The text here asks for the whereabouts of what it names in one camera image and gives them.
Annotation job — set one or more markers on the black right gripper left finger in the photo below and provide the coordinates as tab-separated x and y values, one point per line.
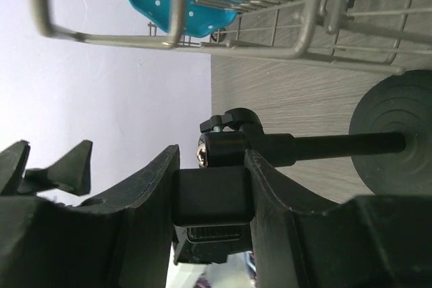
118	238

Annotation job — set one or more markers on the grey wire dish rack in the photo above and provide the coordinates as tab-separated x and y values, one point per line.
358	35

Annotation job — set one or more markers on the black phone stand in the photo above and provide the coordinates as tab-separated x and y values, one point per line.
389	140

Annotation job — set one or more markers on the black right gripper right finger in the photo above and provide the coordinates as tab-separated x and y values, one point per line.
301	239

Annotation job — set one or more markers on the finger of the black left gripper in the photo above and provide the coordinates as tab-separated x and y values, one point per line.
13	162
71	173

